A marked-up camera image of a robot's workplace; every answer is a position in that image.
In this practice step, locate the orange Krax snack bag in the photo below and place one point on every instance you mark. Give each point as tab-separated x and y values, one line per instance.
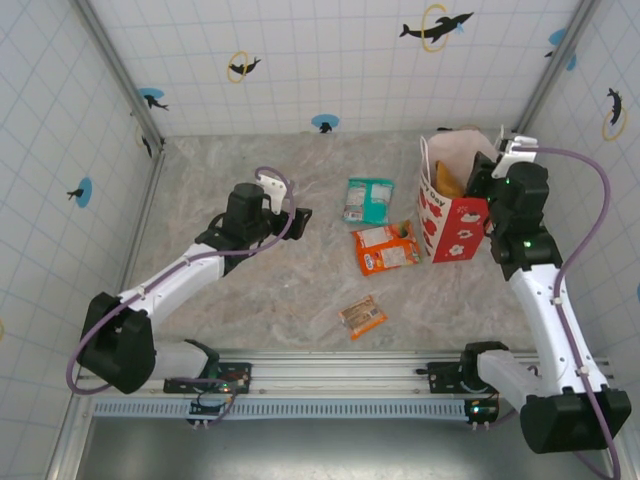
447	180

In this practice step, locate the red white paper bag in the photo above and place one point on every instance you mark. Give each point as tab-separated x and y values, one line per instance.
455	235

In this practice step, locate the teal snack bag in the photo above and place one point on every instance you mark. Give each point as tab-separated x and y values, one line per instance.
370	200

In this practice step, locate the orange white snack bag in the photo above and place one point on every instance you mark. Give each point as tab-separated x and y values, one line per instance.
385	247

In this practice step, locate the small orange brown snack pack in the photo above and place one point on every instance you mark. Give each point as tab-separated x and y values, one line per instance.
362	317

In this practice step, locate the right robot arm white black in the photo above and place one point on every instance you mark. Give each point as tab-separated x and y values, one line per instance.
550	320

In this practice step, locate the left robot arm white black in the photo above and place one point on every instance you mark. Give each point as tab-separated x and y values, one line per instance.
170	280

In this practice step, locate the blue circle dolphin sticker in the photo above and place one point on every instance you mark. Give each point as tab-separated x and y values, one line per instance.
152	97
84	192
325	122
557	37

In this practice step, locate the grey metal panel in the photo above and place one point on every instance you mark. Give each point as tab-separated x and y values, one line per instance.
340	450

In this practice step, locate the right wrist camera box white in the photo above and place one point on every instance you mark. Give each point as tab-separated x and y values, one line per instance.
515	150

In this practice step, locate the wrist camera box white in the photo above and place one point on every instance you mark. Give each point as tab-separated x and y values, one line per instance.
275	187
515	150

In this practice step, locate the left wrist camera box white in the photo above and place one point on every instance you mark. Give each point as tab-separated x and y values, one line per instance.
275	187

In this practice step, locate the aluminium frame post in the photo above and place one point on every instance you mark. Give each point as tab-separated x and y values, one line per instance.
560	60
115	65

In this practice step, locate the aluminium mounting rail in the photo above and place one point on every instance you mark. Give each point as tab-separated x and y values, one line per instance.
340	372

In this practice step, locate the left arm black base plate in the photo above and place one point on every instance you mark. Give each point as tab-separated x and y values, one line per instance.
240	375

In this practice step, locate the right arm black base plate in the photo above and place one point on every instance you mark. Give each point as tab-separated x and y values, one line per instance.
442	377

